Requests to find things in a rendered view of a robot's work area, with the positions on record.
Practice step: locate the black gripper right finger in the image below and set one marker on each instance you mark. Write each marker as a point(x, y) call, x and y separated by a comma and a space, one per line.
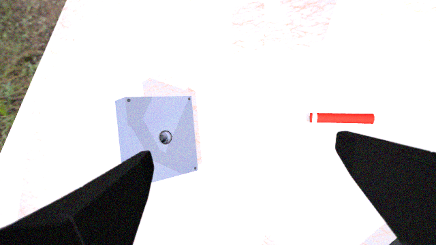
point(398, 179)

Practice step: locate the pale blue flat panel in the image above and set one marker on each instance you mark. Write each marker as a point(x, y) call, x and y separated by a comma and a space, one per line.
point(162, 125)

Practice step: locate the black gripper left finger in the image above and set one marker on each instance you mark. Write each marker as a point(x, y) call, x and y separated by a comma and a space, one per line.
point(106, 210)

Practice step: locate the red peg with white band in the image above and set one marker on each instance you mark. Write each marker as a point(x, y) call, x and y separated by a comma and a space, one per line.
point(341, 118)

